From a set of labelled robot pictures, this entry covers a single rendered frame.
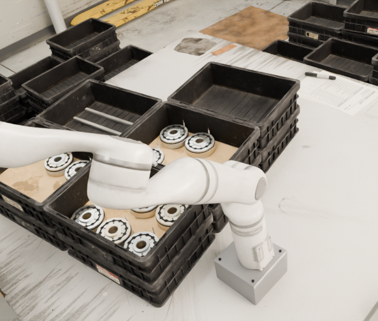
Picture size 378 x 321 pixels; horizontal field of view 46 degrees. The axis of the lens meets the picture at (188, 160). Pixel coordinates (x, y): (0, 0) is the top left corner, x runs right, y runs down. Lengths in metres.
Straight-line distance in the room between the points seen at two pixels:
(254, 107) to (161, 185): 1.00
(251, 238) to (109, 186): 0.56
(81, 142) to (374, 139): 1.30
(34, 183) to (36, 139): 0.94
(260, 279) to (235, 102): 0.77
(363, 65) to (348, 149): 1.19
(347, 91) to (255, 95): 0.44
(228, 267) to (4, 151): 0.75
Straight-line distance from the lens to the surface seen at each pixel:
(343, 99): 1.98
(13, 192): 1.48
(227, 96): 1.80
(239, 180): 0.95
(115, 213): 1.41
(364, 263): 1.40
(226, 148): 1.54
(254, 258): 1.21
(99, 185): 0.68
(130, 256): 1.16
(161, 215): 1.32
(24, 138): 0.71
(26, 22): 4.79
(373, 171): 1.66
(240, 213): 1.10
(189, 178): 0.80
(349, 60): 2.89
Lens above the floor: 1.82
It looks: 41 degrees down
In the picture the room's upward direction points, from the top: 11 degrees counter-clockwise
